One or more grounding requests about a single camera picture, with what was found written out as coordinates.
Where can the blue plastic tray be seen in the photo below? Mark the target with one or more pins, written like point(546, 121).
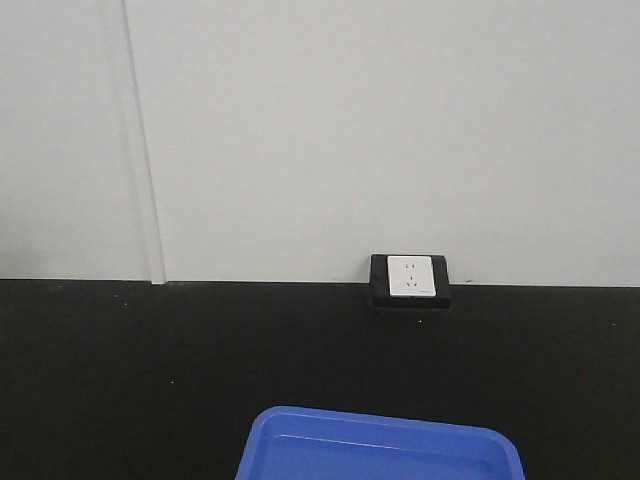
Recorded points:
point(288, 442)

